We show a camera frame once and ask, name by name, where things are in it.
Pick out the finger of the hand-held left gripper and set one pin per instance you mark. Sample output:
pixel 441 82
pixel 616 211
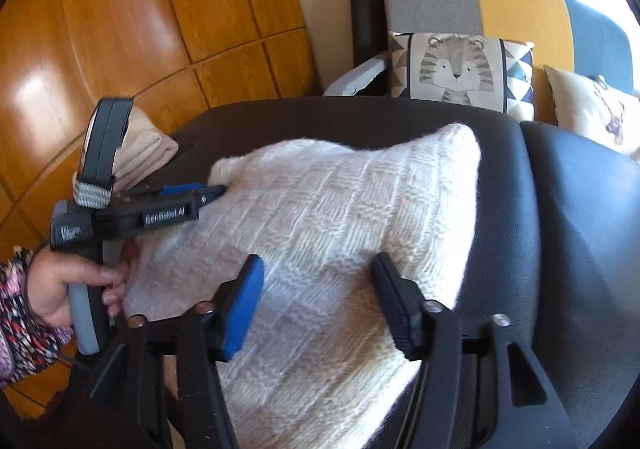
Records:
pixel 210 195
pixel 180 188

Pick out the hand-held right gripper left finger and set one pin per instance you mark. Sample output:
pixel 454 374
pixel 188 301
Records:
pixel 247 309

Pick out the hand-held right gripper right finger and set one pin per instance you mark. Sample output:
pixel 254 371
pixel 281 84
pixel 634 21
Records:
pixel 395 309

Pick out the cream knitted sweater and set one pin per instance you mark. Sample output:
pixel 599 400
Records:
pixel 325 229

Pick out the person's left hand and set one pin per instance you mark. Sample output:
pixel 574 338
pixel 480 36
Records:
pixel 50 289

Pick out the folded pale pink garment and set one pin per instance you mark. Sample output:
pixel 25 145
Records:
pixel 145 144

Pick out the black leather padded table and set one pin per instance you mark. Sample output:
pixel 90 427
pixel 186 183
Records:
pixel 550 229

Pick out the black rolled mat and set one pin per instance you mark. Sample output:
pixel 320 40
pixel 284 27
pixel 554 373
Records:
pixel 367 14

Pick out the tiger print pillow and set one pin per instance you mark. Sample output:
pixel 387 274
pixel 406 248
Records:
pixel 455 69

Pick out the cream deer print pillow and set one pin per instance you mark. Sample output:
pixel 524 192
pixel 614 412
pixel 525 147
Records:
pixel 585 104

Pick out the grey yellow blue sofa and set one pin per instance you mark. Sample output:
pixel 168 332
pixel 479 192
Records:
pixel 525 19

